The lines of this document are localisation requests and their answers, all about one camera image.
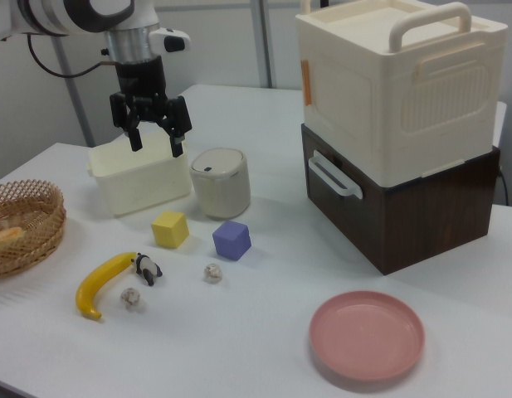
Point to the toy bread loaf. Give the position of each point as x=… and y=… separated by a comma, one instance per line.
x=4, y=236

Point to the pink plastic plate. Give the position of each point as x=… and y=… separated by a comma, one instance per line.
x=365, y=336

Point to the woven wicker basket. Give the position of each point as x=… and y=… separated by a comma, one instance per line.
x=35, y=224

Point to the small panda figurine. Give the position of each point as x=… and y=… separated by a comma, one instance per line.
x=147, y=269

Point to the yellow foam cube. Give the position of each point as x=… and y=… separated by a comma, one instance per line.
x=168, y=230

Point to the crumpled paper ball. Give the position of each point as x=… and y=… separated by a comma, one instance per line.
x=213, y=273
x=131, y=298

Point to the yellow toy banana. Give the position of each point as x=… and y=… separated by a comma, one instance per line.
x=102, y=275

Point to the beige mini trash can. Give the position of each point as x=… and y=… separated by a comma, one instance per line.
x=222, y=190

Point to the orange latch strip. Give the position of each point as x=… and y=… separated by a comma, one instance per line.
x=306, y=83

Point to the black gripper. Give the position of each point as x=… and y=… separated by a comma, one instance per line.
x=141, y=81

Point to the purple foam cube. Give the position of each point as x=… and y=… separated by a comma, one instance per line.
x=230, y=242

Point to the cream open plastic container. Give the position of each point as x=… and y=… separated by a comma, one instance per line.
x=143, y=186

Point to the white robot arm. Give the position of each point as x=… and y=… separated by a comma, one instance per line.
x=52, y=12

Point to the dark brown wooden cabinet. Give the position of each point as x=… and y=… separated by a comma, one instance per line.
x=438, y=215

